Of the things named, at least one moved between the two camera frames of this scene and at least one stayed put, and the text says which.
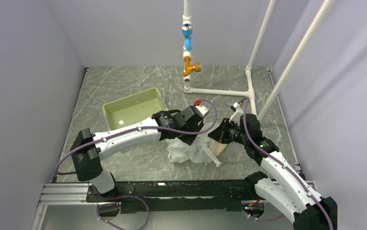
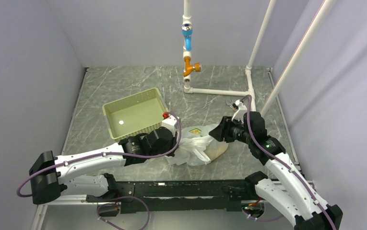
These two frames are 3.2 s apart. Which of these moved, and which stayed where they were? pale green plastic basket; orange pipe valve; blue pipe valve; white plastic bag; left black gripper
Moved: left black gripper; white plastic bag
Stayed: blue pipe valve; orange pipe valve; pale green plastic basket
